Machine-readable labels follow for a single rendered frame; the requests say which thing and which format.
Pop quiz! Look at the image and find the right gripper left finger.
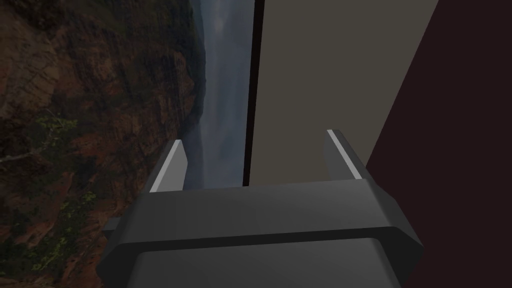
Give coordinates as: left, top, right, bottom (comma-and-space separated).
148, 139, 189, 193

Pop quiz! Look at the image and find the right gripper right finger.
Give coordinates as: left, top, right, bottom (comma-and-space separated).
322, 128, 368, 182

